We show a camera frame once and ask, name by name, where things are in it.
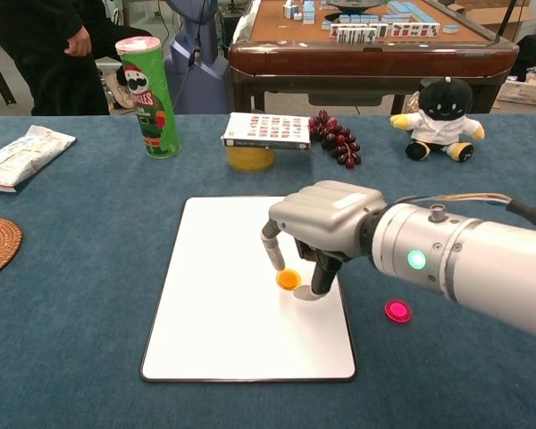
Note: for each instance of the black bag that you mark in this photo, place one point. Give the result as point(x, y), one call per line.
point(533, 53)

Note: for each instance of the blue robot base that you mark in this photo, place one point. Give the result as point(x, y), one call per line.
point(201, 85)

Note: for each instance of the person in black clothes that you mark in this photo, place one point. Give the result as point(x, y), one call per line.
point(49, 44)

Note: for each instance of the pink round token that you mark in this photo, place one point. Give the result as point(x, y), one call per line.
point(398, 310)

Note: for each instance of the white snack bag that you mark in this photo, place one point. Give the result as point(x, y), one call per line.
point(22, 156)

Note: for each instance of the mahjong tiles with green prints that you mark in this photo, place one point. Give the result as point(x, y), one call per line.
point(357, 33)

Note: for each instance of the dark wooden leg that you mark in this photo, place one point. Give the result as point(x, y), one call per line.
point(0, 76)

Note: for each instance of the brown mahjong table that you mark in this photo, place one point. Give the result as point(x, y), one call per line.
point(362, 58)

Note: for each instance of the white book with picture grid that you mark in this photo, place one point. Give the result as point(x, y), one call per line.
point(268, 127)

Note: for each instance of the brown cardboard boxes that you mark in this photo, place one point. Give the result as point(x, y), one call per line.
point(491, 15)

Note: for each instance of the black mahjong table dome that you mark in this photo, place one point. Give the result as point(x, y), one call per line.
point(357, 4)

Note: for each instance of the single blue white mahjong tile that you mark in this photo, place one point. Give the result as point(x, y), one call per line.
point(451, 29)

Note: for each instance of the green Pringles can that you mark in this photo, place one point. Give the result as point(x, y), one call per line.
point(154, 111)

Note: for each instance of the orange round token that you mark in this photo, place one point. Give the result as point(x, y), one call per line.
point(289, 280)

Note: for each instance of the mahjong tiles with red prints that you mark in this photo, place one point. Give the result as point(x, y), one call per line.
point(415, 30)

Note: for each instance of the black-headed plush toy white coat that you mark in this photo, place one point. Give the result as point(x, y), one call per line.
point(442, 129)

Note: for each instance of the dark red grape bunch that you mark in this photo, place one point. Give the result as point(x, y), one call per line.
point(335, 136)

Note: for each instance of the white plastic basket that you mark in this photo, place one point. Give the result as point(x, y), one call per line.
point(527, 94)

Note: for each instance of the blue tablecloth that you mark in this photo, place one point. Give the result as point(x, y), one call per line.
point(71, 313)

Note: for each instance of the yellow round container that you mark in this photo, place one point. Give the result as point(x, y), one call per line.
point(250, 160)

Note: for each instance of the white rectangular board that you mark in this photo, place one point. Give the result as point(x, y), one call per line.
point(214, 322)

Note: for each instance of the stacked blue white mahjong tiles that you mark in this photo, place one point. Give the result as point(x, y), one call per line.
point(301, 11)

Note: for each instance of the blue backed mahjong tile row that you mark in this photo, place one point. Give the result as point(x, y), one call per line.
point(362, 19)
point(406, 8)

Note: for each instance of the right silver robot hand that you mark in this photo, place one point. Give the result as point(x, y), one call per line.
point(330, 210)

